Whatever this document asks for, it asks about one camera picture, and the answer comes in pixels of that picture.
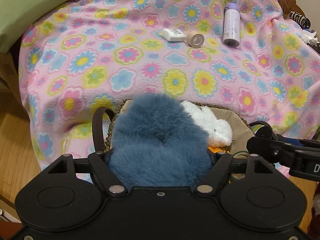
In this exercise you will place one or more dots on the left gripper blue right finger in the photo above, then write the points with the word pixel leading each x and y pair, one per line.
pixel 214 157

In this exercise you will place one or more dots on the blue fluffy plush toy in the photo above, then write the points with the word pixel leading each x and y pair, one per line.
pixel 156 143

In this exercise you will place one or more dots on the green tape roll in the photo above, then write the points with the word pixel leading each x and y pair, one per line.
pixel 238 176

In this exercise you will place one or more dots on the black white striped cloth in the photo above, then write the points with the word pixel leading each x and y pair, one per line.
pixel 300 19

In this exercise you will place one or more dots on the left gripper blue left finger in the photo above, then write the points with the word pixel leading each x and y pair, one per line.
pixel 106 157

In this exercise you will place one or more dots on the white crumpled plastic bag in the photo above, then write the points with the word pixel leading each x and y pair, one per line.
pixel 309 37

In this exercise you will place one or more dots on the beige tape roll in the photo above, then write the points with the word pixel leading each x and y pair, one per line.
pixel 195 39

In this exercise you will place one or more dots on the pink floral fleece blanket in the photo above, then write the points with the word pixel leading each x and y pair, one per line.
pixel 92 53

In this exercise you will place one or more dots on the green embroidered cushion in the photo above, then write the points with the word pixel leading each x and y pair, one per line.
pixel 18 15

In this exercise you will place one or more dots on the purple white thermos bottle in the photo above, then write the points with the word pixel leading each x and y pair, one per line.
pixel 231 25

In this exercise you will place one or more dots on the dark brown basket handle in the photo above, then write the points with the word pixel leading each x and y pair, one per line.
pixel 97 128

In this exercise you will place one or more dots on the white fluffy plush toy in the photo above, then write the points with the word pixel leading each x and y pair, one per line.
pixel 219 131

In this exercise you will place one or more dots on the woven basket with fabric liner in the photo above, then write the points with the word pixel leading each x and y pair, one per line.
pixel 241 132

